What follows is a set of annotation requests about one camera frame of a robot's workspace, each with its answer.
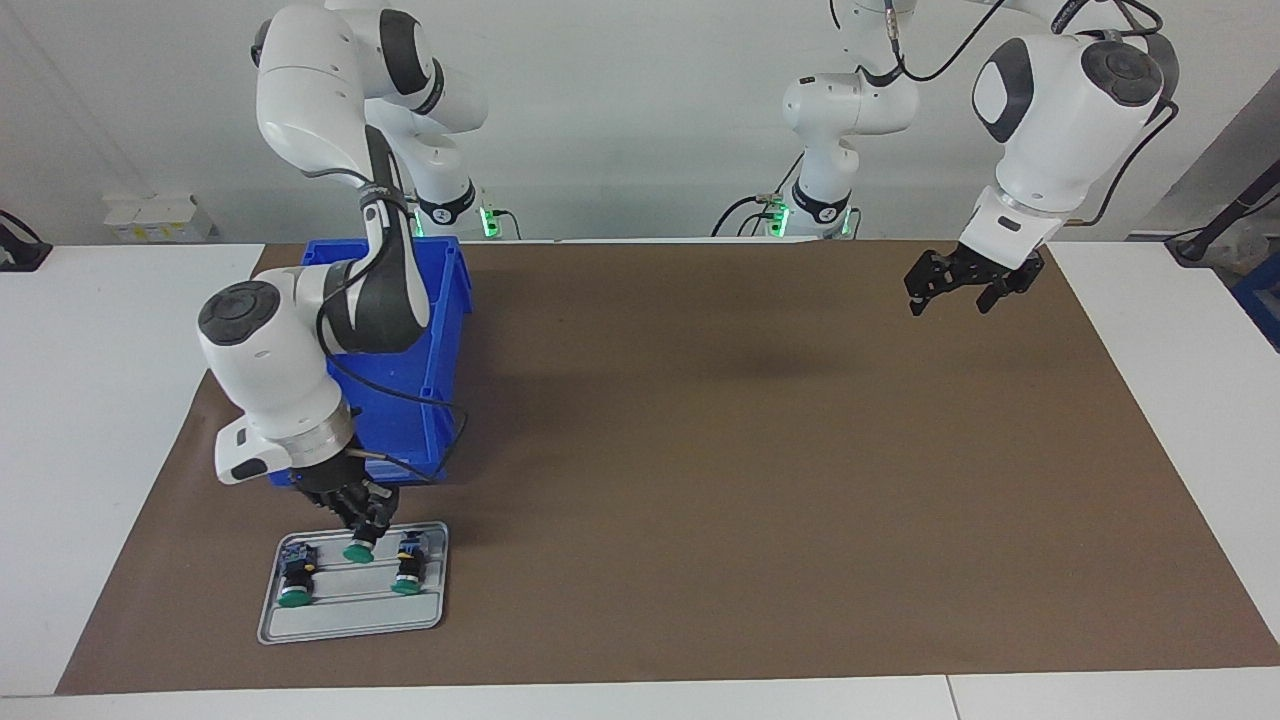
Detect black base cable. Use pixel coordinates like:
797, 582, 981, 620
712, 150, 806, 239

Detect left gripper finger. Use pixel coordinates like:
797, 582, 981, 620
976, 268, 1041, 315
905, 250, 961, 317

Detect grey metal tray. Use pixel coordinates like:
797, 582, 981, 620
257, 521, 450, 646

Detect brown table mat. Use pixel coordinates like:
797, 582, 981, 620
55, 238, 1280, 696

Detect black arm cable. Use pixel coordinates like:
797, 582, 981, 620
300, 165, 469, 488
830, 0, 1181, 229

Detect white cardboard boxes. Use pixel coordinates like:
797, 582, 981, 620
103, 193, 217, 244

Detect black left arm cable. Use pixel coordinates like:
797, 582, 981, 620
830, 0, 1181, 229

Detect blue crate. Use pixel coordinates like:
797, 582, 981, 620
1232, 250, 1280, 351

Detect blue plastic storage bin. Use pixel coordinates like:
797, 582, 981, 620
268, 236, 473, 488

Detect black stand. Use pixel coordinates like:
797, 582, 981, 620
1165, 160, 1280, 266

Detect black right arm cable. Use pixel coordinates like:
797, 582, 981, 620
300, 165, 469, 488

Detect black clamp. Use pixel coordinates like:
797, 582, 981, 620
0, 210, 53, 273

